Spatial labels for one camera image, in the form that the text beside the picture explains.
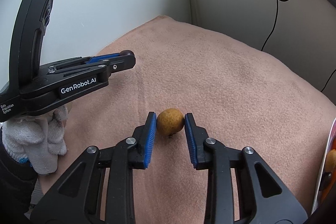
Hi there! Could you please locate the brown longan fruit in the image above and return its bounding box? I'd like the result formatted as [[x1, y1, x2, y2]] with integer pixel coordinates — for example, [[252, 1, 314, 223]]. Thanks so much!
[[157, 108, 185, 137]]

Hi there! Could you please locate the dark plum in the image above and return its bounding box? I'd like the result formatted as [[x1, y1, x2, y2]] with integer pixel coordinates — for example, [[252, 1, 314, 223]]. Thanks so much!
[[120, 50, 134, 56]]

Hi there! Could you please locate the large oval orange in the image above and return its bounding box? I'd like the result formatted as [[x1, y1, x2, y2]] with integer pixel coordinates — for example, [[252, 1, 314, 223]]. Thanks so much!
[[324, 149, 336, 172]]

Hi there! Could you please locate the left white gloved hand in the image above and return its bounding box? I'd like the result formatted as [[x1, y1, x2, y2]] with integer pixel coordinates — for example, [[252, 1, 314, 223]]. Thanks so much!
[[2, 104, 71, 175]]

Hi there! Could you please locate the pink towel table cover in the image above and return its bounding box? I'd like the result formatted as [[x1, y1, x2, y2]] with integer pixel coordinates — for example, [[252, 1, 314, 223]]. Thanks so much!
[[39, 16, 335, 211]]

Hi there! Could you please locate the black cable right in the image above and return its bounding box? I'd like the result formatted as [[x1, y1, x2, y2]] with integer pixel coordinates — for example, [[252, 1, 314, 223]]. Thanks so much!
[[320, 70, 336, 93]]

